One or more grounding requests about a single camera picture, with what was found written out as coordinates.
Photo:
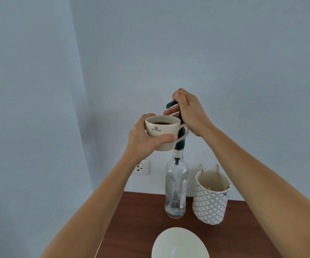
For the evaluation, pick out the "person's left hand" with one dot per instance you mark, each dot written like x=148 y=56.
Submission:
x=138 y=142

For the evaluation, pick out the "person's right hand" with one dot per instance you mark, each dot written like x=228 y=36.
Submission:
x=192 y=112

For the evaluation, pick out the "white coffee cup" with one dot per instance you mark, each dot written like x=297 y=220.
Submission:
x=165 y=130

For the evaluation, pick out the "glass syrup bottle with pump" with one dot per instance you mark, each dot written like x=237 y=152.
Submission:
x=176 y=190

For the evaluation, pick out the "white saucer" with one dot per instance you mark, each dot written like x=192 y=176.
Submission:
x=179 y=244

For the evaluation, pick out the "person's right forearm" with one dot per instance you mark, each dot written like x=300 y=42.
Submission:
x=265 y=190

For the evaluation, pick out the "person's left forearm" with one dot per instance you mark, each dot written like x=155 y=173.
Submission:
x=90 y=212

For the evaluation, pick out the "brown wooden table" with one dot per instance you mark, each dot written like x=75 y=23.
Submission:
x=133 y=225

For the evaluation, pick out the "patterned white stick holder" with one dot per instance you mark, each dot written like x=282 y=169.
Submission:
x=210 y=206

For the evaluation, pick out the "white wall socket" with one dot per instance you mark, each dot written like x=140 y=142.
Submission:
x=143 y=167

